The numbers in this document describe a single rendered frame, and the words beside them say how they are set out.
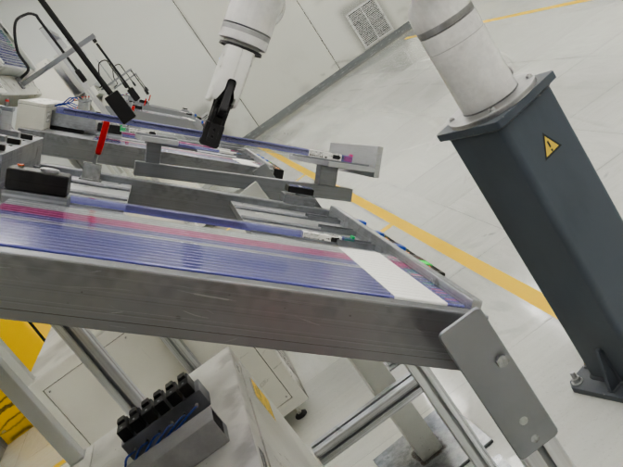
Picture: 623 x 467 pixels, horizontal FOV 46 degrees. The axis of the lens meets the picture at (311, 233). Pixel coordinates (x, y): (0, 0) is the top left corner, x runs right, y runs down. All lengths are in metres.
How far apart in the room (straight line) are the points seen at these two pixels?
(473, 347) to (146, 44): 8.18
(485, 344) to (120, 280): 0.35
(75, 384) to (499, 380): 1.71
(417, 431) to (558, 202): 0.68
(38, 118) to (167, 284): 1.68
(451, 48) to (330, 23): 7.60
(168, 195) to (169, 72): 7.42
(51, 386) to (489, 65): 1.53
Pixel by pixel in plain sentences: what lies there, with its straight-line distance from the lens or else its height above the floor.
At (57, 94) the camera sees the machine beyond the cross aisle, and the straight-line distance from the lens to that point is 5.71.
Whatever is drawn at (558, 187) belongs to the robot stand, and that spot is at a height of 0.51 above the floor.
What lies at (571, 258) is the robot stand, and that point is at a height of 0.37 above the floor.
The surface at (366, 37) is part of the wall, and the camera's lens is 9.11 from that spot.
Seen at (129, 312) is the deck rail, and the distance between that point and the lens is 0.70.
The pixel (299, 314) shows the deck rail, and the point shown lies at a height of 0.84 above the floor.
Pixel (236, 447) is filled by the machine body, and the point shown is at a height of 0.62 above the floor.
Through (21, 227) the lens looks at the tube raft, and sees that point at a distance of 0.81.
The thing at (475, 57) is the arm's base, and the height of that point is 0.81.
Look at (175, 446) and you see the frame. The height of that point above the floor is 0.66.
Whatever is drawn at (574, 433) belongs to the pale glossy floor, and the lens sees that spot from 1.75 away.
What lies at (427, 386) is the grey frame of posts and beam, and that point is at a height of 0.29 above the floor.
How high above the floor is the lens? 1.09
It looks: 16 degrees down
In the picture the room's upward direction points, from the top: 35 degrees counter-clockwise
